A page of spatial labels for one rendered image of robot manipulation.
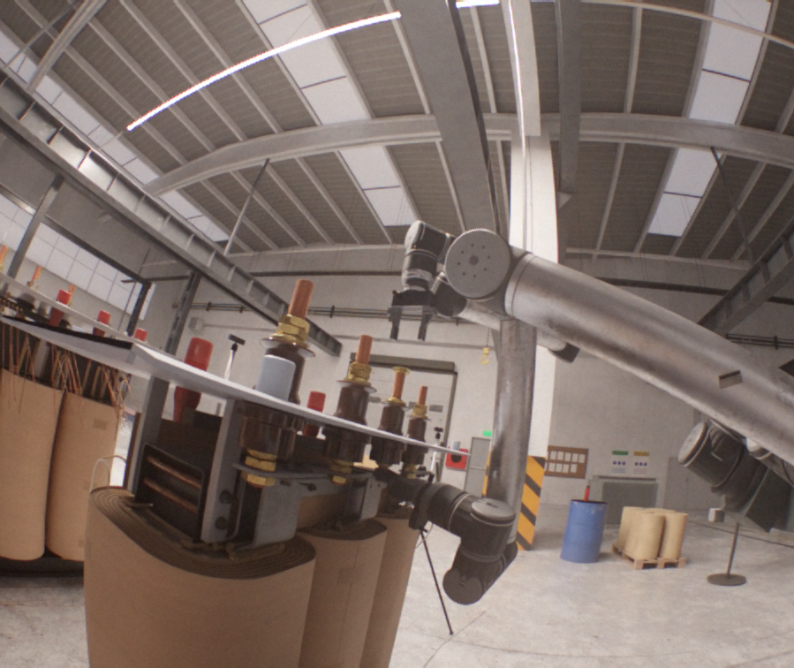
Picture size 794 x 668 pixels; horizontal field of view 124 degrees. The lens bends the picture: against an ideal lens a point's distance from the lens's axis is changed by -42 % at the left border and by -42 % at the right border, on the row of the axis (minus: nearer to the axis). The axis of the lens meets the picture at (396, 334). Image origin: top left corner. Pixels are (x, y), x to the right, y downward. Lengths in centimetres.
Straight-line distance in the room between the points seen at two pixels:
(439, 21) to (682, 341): 343
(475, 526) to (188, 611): 59
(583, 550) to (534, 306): 509
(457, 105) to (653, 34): 693
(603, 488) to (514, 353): 827
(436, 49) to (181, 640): 403
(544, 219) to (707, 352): 682
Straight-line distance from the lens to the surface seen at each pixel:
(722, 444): 162
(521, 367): 93
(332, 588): 101
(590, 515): 553
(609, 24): 973
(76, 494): 230
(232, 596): 63
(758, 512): 169
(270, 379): 41
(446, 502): 88
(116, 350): 30
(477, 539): 85
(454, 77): 401
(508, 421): 93
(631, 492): 928
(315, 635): 107
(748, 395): 68
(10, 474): 215
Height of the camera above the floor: 134
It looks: 17 degrees up
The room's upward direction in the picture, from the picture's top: 11 degrees clockwise
